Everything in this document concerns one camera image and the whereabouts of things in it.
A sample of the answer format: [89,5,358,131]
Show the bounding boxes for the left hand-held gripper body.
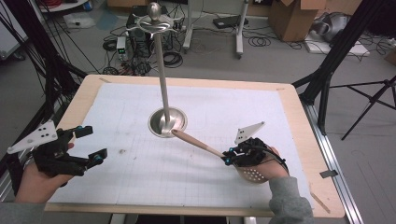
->
[7,119,92,179]

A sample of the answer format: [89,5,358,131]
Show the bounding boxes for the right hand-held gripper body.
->
[230,120,283,169]

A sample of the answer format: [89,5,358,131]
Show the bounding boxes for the beige slotted spoon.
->
[171,129,272,185]

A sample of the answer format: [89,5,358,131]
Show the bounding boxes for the metal utensil stand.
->
[125,2,189,139]

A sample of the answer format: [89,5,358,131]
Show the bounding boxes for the person's right hand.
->
[257,146,291,182]

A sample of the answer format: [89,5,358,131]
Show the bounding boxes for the person's left hand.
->
[13,141,76,204]

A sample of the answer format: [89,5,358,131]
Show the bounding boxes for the white grid mat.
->
[49,82,314,208]

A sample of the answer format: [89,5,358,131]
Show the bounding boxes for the black tape piece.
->
[319,169,339,179]

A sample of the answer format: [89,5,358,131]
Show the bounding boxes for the power supply with green display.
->
[116,36,128,59]

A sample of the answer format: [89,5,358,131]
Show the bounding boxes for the clear plastic bag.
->
[64,12,96,30]

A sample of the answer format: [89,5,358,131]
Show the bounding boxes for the desk with white legs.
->
[182,0,250,60]

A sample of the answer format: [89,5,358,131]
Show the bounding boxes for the white round table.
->
[38,0,90,13]

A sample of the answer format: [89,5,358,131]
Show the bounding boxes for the black tripod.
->
[330,76,396,141]

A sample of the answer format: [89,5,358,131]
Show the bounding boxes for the black flat box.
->
[213,14,249,30]

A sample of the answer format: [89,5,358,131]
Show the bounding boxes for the large open cardboard box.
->
[268,0,363,43]

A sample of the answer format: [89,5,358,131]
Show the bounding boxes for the white flat board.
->
[304,39,372,58]

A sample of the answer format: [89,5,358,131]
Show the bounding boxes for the grey and black machine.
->
[311,12,351,43]

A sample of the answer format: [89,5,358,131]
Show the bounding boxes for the black frame with cables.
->
[0,0,88,188]

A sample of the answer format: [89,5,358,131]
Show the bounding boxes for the silver aluminium rail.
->
[300,99,364,224]

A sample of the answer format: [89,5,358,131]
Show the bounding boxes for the black cable coil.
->
[163,50,184,69]
[247,36,273,49]

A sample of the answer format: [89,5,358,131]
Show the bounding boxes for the black frame column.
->
[292,0,387,135]

